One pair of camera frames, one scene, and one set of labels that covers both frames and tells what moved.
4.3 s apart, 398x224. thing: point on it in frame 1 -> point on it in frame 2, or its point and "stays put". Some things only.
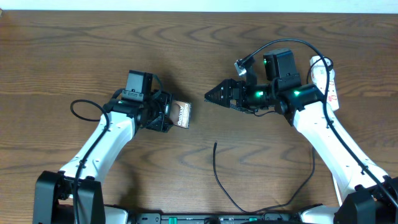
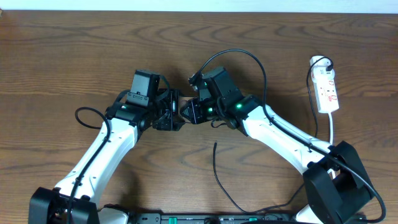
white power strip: [332, 99] stays put
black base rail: [274, 218] stays put
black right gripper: [228, 84] -> [191, 116]
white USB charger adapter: [318, 68] stays put
